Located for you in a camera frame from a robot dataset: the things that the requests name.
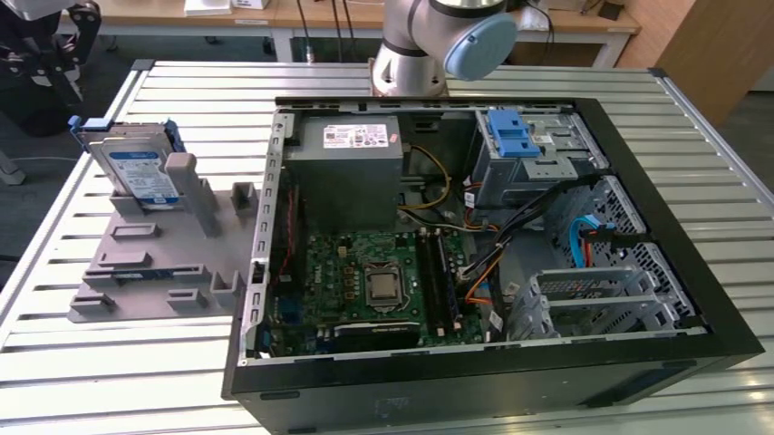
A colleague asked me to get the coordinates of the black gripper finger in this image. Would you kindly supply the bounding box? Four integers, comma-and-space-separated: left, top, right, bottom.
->
64, 1, 102, 72

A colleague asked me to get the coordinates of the hard disk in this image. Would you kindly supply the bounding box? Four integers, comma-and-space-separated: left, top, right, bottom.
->
68, 115, 187, 210

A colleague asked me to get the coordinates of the blue data wire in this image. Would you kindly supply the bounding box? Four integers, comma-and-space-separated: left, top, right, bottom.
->
567, 217, 599, 273

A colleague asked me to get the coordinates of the black red power wire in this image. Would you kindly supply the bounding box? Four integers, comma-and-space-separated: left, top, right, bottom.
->
580, 229, 652, 249

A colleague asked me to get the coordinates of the metal disk bay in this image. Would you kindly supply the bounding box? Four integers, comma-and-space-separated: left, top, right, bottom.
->
504, 266, 708, 341

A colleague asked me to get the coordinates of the wooden desk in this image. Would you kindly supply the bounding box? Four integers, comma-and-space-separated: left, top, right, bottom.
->
289, 0, 642, 69
0, 0, 295, 51

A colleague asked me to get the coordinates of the black bin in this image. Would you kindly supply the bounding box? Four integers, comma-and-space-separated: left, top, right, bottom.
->
0, 34, 84, 137

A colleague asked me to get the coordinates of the grey parts rack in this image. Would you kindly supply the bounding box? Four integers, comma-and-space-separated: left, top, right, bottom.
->
69, 151, 264, 324

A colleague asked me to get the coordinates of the grey power supply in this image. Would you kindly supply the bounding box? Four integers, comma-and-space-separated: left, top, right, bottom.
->
283, 113, 405, 235

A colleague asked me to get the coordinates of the green motherboard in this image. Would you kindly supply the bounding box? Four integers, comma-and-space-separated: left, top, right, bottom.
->
268, 229, 503, 357

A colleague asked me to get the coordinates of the blue drive latch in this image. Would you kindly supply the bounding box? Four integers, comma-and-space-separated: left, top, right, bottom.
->
485, 110, 539, 159

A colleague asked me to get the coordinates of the silver CPU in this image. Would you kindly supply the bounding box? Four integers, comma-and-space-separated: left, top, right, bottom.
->
367, 273, 401, 305

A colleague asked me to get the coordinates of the CPU socket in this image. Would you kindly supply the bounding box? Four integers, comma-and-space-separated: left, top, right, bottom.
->
360, 261, 411, 314

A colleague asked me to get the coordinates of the dark blue RAM stick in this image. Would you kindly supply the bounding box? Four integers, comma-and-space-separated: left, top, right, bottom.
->
432, 228, 465, 332

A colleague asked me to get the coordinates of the black graphics card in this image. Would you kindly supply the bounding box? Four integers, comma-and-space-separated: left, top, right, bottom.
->
329, 319, 421, 353

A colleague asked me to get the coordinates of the metal drive cage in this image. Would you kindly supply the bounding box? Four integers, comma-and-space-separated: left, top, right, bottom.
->
471, 108, 610, 209

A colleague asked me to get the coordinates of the black PC case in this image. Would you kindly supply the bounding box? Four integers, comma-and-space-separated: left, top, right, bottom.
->
220, 95, 767, 435

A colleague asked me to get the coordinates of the wooden cabinet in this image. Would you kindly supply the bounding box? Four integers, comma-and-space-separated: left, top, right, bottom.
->
615, 0, 774, 128

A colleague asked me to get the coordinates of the yellow wire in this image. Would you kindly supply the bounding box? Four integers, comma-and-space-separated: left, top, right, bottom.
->
397, 143, 453, 212

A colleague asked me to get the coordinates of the black cable bundle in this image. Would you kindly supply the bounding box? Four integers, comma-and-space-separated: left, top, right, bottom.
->
471, 174, 603, 282

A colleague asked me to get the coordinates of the orange wire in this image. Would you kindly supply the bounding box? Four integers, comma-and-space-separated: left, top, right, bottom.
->
464, 280, 503, 305

